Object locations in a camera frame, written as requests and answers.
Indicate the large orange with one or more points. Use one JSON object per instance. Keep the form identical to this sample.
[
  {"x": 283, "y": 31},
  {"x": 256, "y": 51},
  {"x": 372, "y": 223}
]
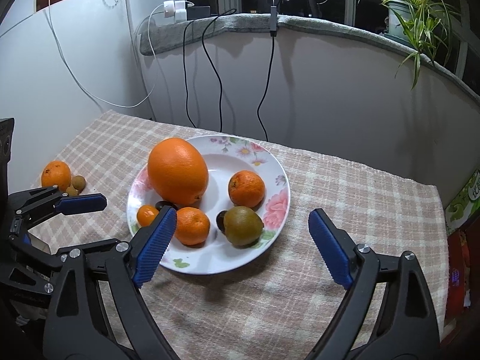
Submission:
[{"x": 177, "y": 171}]

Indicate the small orange kumquat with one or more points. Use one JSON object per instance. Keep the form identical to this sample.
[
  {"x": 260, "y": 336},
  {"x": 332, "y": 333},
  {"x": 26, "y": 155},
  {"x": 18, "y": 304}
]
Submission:
[{"x": 146, "y": 214}]

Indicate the green brown kiwi fruit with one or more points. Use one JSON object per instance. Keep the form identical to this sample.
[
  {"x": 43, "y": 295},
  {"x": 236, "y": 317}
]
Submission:
[{"x": 242, "y": 226}]

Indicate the brown longan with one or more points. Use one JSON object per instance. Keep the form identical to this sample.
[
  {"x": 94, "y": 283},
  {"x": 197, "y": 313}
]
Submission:
[
  {"x": 79, "y": 183},
  {"x": 71, "y": 191}
]

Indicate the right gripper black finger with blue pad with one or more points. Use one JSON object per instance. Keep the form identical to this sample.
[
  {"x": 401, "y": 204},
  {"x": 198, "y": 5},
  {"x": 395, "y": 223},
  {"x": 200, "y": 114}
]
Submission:
[
  {"x": 101, "y": 313},
  {"x": 406, "y": 326}
]

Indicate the white power adapter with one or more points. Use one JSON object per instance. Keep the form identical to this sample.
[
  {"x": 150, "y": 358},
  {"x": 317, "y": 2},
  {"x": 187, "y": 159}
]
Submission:
[{"x": 176, "y": 9}]

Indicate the white floral plate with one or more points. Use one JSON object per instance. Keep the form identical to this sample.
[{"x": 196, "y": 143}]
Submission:
[{"x": 224, "y": 156}]

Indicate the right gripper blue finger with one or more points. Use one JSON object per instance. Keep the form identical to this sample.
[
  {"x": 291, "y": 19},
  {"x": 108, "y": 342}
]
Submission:
[{"x": 81, "y": 204}]

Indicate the brown longan upper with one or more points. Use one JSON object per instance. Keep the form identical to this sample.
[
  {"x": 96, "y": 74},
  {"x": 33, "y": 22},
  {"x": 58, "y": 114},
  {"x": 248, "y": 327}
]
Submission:
[{"x": 79, "y": 183}]

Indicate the small tangerine front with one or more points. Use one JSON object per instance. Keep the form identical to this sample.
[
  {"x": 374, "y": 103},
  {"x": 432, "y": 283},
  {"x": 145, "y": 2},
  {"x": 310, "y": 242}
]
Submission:
[{"x": 192, "y": 226}]

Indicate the pink plaid tablecloth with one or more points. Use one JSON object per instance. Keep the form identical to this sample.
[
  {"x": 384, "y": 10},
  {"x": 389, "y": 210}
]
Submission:
[{"x": 277, "y": 306}]

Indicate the brown longan lower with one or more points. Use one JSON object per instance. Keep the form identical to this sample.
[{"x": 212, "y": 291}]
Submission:
[{"x": 71, "y": 191}]

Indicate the small tangerine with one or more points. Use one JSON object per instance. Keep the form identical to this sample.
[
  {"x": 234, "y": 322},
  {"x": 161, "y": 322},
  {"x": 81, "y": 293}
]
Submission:
[
  {"x": 246, "y": 188},
  {"x": 192, "y": 226}
]

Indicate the small tangerine right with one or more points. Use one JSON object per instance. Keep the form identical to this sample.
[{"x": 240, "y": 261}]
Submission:
[{"x": 246, "y": 188}]

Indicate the dark plum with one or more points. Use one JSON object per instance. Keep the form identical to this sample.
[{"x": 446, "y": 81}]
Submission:
[{"x": 220, "y": 221}]

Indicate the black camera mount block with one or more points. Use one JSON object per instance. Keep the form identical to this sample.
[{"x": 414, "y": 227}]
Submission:
[{"x": 6, "y": 132}]

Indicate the medium orange on cloth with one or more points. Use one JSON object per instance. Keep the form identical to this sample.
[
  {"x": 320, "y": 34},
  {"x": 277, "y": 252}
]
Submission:
[{"x": 56, "y": 173}]

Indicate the potted spider plant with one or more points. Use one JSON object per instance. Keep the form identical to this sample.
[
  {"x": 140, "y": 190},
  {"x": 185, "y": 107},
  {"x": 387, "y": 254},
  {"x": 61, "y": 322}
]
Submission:
[{"x": 427, "y": 25}]

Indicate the grey ledge cover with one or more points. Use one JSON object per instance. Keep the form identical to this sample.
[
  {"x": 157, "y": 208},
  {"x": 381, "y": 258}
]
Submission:
[{"x": 157, "y": 40}]

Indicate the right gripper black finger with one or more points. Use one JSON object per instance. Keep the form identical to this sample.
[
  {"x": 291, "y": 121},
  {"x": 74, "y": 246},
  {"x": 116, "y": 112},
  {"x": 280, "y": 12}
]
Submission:
[{"x": 95, "y": 253}]

